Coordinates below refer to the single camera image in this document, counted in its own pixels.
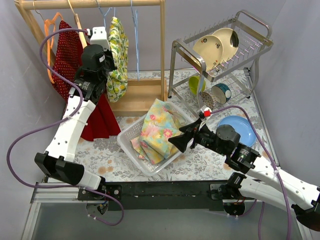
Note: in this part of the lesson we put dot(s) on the patterned brown bowl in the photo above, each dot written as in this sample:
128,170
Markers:
208,100

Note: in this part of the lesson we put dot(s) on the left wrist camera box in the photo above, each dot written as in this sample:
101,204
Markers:
98,35

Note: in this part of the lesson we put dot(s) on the blue plate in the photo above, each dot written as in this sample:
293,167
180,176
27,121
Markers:
242,126

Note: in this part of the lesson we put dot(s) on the pastel floral garment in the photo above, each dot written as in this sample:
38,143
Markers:
160,123

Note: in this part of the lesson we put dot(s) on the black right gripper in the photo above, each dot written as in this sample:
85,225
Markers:
193,136

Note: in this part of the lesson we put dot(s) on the red polka dot garment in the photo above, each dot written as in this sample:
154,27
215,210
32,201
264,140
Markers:
67,62

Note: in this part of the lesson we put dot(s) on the lemon print garment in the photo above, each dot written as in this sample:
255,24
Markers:
117,82

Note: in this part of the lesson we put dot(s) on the cream plate back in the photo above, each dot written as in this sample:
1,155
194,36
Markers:
230,42

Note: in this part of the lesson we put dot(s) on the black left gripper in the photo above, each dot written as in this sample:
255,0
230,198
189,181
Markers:
109,61

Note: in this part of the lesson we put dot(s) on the orange hanger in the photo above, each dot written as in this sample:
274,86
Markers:
47,23

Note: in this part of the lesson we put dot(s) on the beige plastic hanger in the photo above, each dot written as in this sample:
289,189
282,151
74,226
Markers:
78,24

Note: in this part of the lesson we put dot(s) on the cream plate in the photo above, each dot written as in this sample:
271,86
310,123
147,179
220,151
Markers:
210,48
230,42

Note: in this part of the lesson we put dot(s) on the cream plate front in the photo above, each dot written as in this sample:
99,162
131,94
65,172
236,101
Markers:
210,48

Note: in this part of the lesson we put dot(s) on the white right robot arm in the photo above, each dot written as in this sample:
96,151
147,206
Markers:
254,175

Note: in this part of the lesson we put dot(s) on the red skirt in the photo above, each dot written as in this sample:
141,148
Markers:
102,122

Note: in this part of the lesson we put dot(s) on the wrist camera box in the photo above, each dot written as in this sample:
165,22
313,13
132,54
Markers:
205,113
98,35

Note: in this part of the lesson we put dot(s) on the floral table mat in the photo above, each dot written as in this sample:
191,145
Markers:
105,157

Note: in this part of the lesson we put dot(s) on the green bowl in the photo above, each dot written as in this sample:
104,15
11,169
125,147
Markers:
193,83

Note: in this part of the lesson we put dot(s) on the blue wire hanger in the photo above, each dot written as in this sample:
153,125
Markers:
104,14
135,24

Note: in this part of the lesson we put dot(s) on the white plastic basket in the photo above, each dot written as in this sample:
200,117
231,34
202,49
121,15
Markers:
125,137

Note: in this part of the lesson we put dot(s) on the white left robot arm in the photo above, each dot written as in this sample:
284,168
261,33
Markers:
90,79

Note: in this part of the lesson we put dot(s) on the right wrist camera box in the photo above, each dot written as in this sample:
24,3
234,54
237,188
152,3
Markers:
205,113

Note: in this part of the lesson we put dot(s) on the wooden clothes rack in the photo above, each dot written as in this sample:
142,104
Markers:
141,93

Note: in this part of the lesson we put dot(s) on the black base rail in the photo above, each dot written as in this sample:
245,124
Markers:
173,195

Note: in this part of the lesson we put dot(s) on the teal white bowl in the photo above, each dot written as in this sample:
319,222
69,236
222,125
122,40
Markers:
221,92

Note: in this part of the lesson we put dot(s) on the metal dish rack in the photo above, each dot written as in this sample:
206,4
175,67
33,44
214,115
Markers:
254,36

